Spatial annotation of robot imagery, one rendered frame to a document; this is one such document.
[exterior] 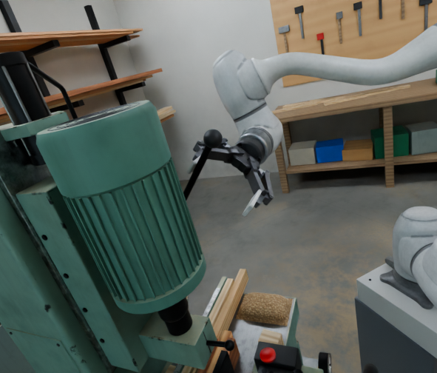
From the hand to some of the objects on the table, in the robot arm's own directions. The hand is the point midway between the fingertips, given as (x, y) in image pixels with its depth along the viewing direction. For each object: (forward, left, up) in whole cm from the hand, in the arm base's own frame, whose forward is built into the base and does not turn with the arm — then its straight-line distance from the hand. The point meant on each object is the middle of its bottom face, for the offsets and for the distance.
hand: (221, 187), depth 59 cm
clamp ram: (+10, +11, -41) cm, 44 cm away
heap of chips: (-6, -7, -41) cm, 42 cm away
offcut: (-2, +4, -41) cm, 41 cm away
